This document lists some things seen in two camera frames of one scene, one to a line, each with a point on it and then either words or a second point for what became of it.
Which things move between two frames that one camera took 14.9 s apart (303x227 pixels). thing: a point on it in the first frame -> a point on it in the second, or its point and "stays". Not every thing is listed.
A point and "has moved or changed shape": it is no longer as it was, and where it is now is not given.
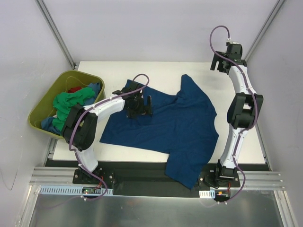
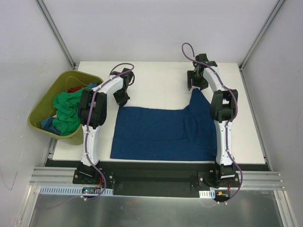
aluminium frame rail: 249,179 stays
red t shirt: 74,89 stays
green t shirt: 64,102 stays
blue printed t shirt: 181,126 has moved or changed shape
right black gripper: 218,62 -> 196,78
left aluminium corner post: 47,13 stays
